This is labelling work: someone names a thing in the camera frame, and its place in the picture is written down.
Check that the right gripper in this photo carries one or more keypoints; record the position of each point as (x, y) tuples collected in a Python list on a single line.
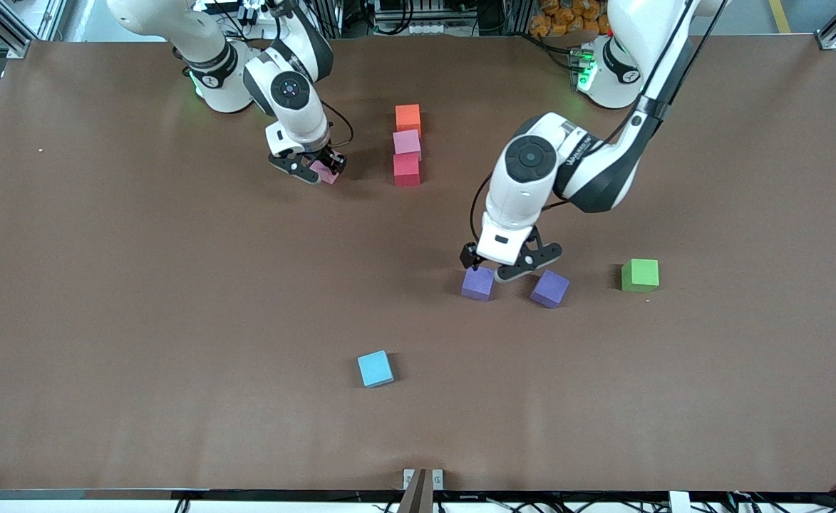
[(331, 158)]

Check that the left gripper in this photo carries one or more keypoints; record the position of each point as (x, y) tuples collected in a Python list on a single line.
[(469, 254)]

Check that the pink foam block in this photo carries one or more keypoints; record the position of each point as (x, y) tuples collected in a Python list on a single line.
[(326, 174), (406, 141)]

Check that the purple foam block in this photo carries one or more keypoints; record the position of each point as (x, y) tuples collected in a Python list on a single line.
[(550, 288), (477, 285)]

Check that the red foam block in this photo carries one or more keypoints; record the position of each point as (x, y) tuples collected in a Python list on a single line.
[(407, 171)]

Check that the orange foam block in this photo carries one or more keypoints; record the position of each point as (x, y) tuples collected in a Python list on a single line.
[(408, 116)]

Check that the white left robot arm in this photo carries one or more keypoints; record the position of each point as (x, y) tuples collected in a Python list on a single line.
[(589, 167)]

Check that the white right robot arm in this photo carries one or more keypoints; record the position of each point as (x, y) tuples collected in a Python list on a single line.
[(293, 92)]

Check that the green foam block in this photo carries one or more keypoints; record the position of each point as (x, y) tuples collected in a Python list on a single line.
[(640, 275)]

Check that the white socket strip with plugs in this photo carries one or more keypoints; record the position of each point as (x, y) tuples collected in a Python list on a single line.
[(269, 11)]

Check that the blue foam block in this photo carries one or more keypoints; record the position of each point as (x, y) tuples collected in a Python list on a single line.
[(375, 368)]

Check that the white plain socket strip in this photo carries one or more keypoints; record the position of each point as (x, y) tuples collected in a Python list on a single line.
[(418, 28)]

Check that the bag of orange snacks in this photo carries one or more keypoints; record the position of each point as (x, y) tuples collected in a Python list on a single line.
[(567, 18)]

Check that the grey metal bracket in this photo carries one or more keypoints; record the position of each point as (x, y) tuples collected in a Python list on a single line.
[(437, 479)]

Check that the brown camera post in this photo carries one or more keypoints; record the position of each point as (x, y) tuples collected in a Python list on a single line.
[(418, 495)]

